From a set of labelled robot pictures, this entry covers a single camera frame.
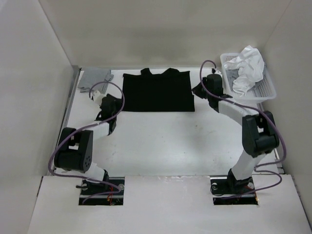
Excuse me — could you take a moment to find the black tank top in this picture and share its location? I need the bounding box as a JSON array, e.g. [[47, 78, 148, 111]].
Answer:
[[122, 68, 195, 112]]

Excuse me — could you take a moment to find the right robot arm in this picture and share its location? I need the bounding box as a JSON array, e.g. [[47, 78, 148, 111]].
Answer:
[[192, 74, 279, 196]]

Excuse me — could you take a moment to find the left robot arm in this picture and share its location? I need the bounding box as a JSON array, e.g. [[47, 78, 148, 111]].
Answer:
[[54, 91, 123, 195]]

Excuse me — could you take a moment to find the grey folded tank top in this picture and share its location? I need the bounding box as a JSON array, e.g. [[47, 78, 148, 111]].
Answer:
[[78, 67, 114, 93]]

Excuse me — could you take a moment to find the white tank top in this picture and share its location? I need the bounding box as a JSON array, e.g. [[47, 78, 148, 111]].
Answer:
[[225, 45, 265, 96]]

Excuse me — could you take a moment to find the white plastic basket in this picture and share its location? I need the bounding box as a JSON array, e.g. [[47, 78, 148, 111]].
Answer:
[[220, 53, 276, 105]]

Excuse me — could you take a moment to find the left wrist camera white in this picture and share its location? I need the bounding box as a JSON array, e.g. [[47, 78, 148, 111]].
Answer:
[[91, 90, 104, 102]]

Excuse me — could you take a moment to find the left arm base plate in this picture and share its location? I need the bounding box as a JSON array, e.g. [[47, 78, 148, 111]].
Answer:
[[76, 177, 125, 206]]

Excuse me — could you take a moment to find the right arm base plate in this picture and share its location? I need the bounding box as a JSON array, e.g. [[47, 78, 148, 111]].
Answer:
[[210, 177, 258, 205]]

